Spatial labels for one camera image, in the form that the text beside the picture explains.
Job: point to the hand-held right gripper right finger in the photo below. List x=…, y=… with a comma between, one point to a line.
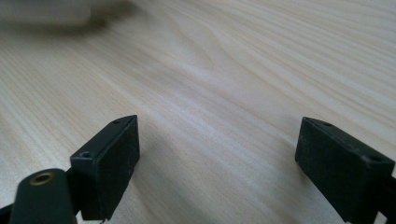
x=339, y=168

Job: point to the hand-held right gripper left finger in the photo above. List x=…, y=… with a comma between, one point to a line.
x=106, y=168

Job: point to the white plastic box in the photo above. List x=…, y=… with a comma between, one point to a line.
x=43, y=11

